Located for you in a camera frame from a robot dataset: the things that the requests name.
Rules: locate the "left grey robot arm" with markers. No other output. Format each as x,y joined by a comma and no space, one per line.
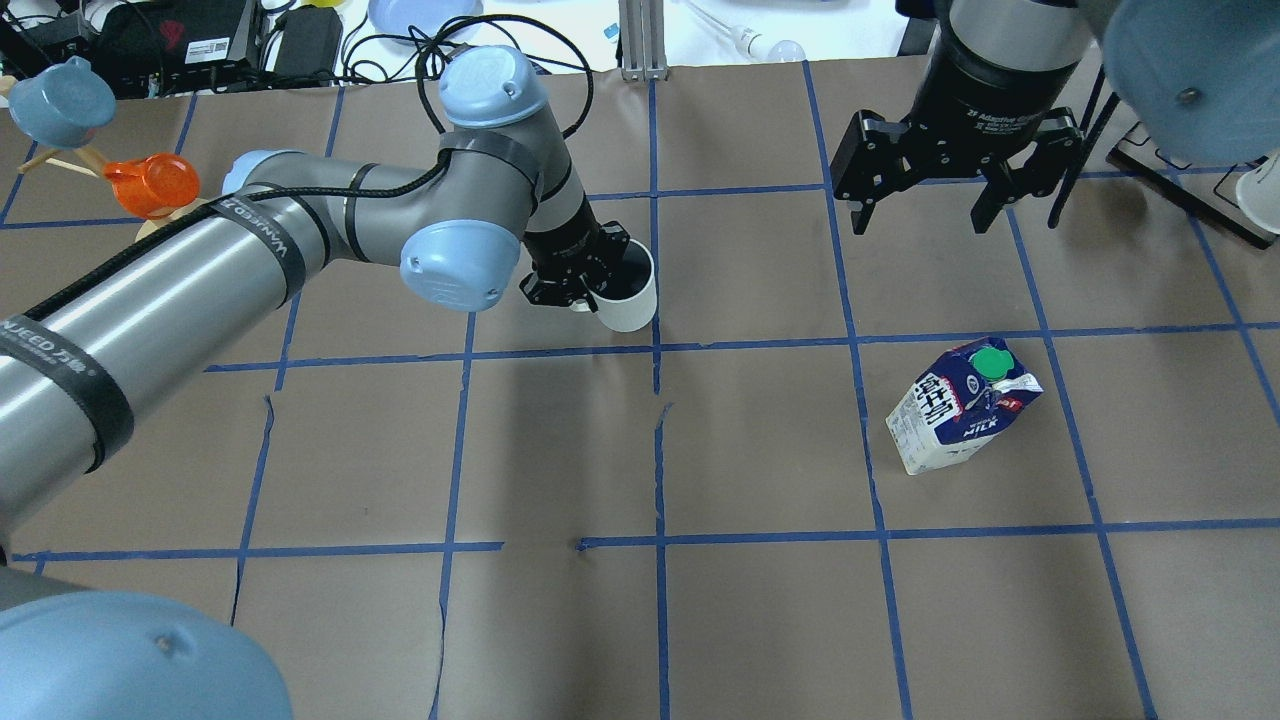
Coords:
83,368

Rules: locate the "orange plastic cup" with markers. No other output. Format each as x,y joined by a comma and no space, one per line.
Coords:
154,187

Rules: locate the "blue white milk carton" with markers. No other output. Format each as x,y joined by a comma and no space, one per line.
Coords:
969,395

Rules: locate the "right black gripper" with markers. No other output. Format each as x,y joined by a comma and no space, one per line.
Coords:
985,95

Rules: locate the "light bulb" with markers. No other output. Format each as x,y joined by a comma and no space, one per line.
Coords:
750,43

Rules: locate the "black power adapter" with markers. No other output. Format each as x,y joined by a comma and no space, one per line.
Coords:
307,48

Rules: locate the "black flat stand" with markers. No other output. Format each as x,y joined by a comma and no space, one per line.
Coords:
1207,191

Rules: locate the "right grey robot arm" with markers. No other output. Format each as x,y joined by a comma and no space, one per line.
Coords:
1200,75

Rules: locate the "white mug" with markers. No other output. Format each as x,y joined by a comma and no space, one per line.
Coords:
630,300

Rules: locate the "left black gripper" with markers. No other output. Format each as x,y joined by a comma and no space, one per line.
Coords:
572,243

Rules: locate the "blue plastic cup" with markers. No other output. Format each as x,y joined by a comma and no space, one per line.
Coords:
63,106

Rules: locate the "blue plate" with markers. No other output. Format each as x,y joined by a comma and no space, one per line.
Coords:
397,17

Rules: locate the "aluminium frame post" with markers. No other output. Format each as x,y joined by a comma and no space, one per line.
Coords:
641,49

